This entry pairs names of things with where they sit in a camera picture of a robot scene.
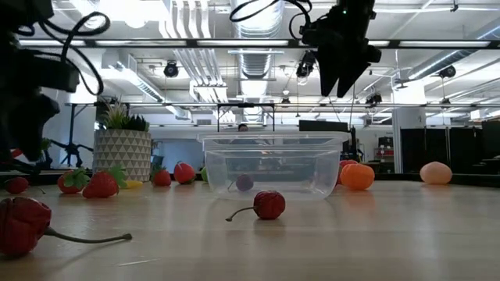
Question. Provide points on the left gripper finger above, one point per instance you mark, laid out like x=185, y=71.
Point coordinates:
x=23, y=125

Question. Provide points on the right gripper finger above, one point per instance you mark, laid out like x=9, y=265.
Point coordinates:
x=349, y=76
x=328, y=74

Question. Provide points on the red toy cherry with stem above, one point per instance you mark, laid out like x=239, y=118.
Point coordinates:
x=16, y=185
x=244, y=182
x=268, y=205
x=21, y=224

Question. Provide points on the red toy strawberry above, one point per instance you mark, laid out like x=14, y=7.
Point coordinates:
x=64, y=187
x=101, y=185
x=161, y=178
x=183, y=173

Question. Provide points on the orange toy fruit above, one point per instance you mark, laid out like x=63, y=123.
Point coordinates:
x=356, y=176

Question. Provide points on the small yellow toy fruit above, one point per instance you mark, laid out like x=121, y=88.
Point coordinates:
x=133, y=184

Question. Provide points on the peach coloured toy fruit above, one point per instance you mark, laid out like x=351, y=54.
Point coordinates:
x=435, y=173

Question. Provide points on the green toy lime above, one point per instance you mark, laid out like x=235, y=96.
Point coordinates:
x=204, y=174

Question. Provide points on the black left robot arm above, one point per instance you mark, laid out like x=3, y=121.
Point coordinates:
x=23, y=9

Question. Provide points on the clear plastic tupperware container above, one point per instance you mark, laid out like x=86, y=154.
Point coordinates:
x=273, y=171

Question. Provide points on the black ceiling spotlight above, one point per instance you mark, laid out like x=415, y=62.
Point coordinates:
x=447, y=72
x=170, y=69
x=306, y=64

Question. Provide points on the black floor stand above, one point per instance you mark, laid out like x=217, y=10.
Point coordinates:
x=71, y=129

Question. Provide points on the black computer monitor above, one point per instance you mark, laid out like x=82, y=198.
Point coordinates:
x=323, y=125

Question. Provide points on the person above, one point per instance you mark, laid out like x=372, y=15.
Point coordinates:
x=243, y=127

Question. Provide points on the potted succulent, patterned pot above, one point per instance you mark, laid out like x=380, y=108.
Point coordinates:
x=122, y=156

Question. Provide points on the black partition panels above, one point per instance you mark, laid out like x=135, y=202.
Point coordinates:
x=429, y=150

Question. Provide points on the silver ventilation duct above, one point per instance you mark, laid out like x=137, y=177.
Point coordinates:
x=256, y=62

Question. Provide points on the black metal rack frame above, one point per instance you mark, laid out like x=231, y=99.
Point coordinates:
x=246, y=105

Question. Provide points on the thin black horizontal rail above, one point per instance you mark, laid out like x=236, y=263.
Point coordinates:
x=156, y=104

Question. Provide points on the black overhead light rail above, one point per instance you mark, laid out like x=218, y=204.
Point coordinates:
x=191, y=43

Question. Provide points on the black aluminium table frame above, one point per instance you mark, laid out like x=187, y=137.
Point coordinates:
x=468, y=179

